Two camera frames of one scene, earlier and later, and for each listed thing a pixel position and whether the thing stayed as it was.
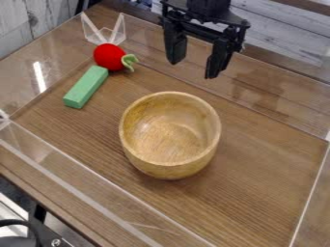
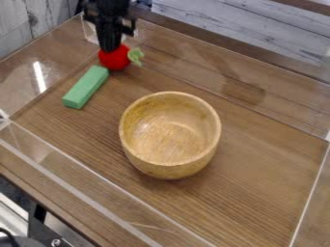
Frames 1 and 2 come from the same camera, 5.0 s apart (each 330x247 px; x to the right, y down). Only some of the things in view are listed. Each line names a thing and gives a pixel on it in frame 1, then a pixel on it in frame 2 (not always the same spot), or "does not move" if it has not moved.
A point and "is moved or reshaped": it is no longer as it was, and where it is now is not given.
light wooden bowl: (169, 131) does not move
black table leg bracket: (47, 236) does not move
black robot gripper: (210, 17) to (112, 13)
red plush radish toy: (113, 57) is moved or reshaped
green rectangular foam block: (86, 88) does not move
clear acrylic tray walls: (185, 160) does not move
